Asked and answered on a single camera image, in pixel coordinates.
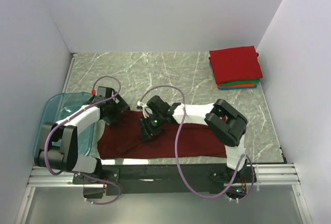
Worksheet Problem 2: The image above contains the dark red t shirt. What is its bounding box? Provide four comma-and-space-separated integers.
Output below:
97, 110, 226, 159

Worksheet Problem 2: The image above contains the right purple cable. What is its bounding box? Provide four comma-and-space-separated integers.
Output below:
141, 85, 255, 201

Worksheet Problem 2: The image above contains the folded green t shirt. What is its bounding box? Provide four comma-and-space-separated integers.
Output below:
217, 79, 260, 87

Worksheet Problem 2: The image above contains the aluminium rail frame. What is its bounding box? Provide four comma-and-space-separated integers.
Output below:
25, 52, 312, 223

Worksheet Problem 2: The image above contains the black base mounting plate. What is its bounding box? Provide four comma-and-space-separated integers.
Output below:
71, 163, 258, 199

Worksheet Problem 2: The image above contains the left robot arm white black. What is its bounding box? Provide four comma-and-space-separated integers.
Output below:
34, 86, 130, 184

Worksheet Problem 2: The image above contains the folded orange t shirt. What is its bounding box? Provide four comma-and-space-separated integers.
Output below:
209, 65, 259, 89

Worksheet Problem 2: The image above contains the folded red t shirt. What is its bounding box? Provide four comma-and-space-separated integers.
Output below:
209, 46, 263, 84

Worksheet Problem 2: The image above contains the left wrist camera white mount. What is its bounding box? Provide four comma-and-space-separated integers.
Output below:
91, 89, 97, 96

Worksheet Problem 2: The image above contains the teal transparent plastic bin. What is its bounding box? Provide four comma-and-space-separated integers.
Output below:
33, 92, 95, 157

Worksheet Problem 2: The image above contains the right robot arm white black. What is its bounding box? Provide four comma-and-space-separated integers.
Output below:
138, 95, 248, 182

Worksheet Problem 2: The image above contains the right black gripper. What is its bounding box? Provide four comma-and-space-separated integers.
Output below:
138, 113, 165, 143

